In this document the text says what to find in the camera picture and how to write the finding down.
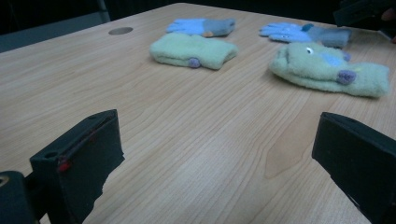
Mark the round grey table grommet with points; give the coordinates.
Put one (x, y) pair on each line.
(120, 30)

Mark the green sock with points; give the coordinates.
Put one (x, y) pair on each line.
(186, 49)

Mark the blue knit glove grey cuff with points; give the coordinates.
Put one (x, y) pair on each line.
(193, 26)
(289, 32)

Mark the green fuzzy glove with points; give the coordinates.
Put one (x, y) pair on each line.
(311, 67)

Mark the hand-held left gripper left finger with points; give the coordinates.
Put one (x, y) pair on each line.
(77, 161)

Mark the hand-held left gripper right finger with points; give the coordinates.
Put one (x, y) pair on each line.
(358, 155)

